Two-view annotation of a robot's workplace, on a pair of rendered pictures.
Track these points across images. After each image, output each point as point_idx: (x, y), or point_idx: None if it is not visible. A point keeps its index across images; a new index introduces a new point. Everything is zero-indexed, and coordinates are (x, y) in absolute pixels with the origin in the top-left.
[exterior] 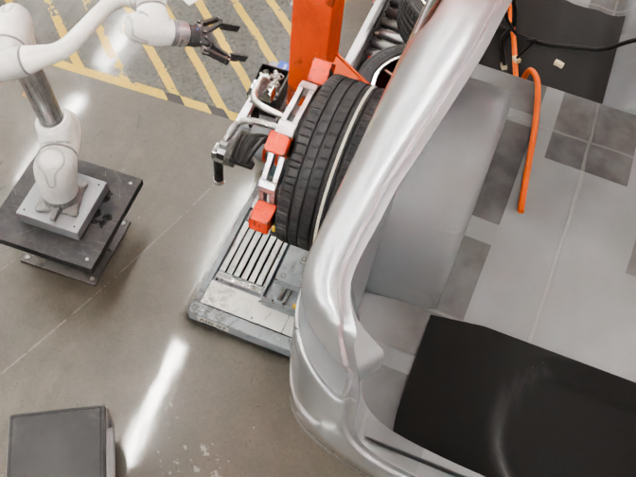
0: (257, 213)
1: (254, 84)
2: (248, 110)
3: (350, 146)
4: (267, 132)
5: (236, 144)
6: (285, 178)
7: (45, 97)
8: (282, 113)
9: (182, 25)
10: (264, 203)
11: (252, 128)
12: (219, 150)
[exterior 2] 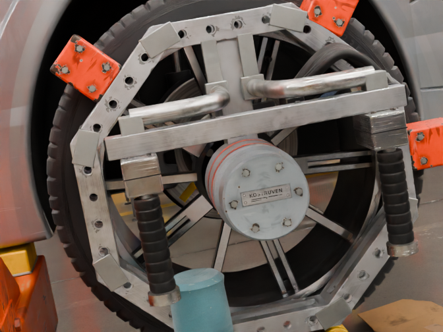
0: (436, 122)
1: (140, 157)
2: (242, 112)
3: None
4: (255, 144)
5: (366, 55)
6: (370, 33)
7: None
8: (217, 86)
9: None
10: (409, 126)
11: (262, 153)
12: (396, 85)
